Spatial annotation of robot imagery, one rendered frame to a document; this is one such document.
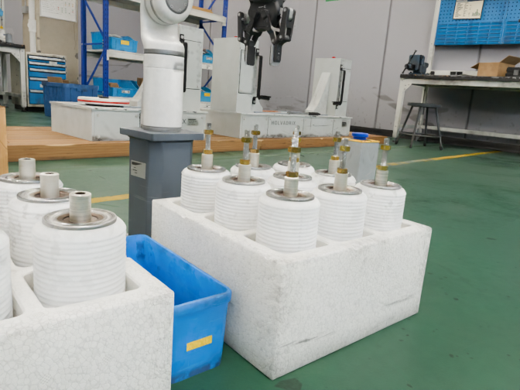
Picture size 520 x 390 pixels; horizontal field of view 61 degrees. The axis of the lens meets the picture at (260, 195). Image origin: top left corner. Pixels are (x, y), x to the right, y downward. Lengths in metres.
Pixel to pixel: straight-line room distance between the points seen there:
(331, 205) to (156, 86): 0.51
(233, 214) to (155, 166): 0.35
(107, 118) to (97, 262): 2.20
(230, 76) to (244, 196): 2.69
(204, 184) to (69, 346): 0.43
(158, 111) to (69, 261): 0.62
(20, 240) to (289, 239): 0.35
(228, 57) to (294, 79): 3.82
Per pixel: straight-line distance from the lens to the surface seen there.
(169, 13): 1.04
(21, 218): 0.60
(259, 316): 0.67
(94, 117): 2.63
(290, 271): 0.62
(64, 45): 7.06
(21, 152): 2.42
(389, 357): 0.79
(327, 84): 4.37
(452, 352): 0.86
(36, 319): 0.47
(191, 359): 0.67
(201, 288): 0.72
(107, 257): 0.49
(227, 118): 3.39
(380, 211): 0.83
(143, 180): 1.06
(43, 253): 0.50
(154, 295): 0.50
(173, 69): 1.05
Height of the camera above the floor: 0.40
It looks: 13 degrees down
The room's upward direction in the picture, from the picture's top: 5 degrees clockwise
